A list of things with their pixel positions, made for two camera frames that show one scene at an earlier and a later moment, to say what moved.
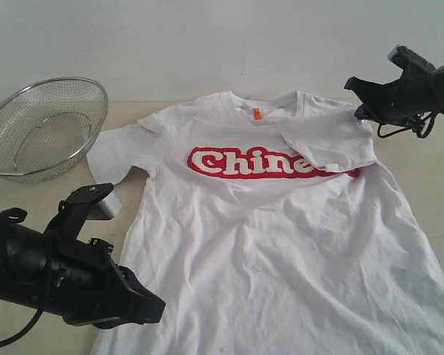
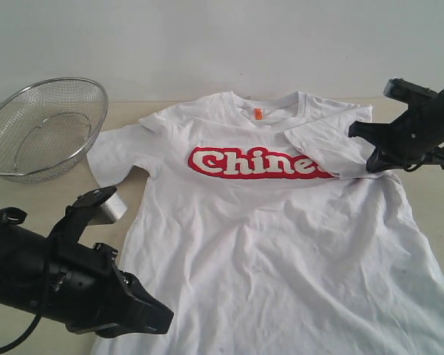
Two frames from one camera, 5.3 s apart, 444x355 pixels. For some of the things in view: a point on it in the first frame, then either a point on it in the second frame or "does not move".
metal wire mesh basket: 42,132 does not move
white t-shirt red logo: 267,228 does not move
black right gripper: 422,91 → 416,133
